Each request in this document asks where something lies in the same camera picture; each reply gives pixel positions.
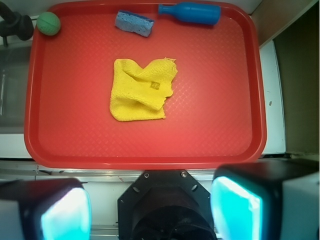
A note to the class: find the green ball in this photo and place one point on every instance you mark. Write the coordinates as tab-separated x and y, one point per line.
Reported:
48	23

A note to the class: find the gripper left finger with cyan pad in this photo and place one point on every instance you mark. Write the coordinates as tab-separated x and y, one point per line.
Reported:
54	209

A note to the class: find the yellow woven cloth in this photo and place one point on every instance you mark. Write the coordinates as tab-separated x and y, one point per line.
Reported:
139	93

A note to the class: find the red plastic tray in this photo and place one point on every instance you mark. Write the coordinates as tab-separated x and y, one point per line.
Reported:
216	114

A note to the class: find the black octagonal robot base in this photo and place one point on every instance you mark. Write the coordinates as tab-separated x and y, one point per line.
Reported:
165	205

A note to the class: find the blue plastic bottle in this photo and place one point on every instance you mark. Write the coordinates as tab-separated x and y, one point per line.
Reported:
189	12

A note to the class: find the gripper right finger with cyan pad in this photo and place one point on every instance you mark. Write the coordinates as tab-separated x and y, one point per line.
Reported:
273	199

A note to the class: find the blue sponge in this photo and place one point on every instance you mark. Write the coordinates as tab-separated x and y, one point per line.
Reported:
134	23

